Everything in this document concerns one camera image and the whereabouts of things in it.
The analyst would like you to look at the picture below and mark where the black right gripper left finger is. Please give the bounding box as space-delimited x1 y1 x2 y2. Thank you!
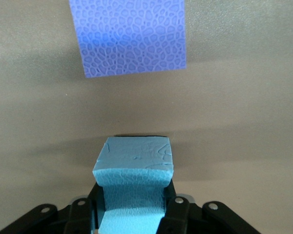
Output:
0 182 106 234

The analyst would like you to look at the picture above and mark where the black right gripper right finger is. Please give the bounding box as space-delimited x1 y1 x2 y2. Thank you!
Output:
158 182 261 234

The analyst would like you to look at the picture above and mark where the light blue foam block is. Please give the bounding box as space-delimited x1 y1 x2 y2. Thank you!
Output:
91 136 174 234

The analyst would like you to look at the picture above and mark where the purple foam block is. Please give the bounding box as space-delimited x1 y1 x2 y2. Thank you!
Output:
68 0 188 78

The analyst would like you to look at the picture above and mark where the brown table cover mat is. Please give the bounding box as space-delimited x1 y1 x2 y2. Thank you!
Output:
0 0 293 234

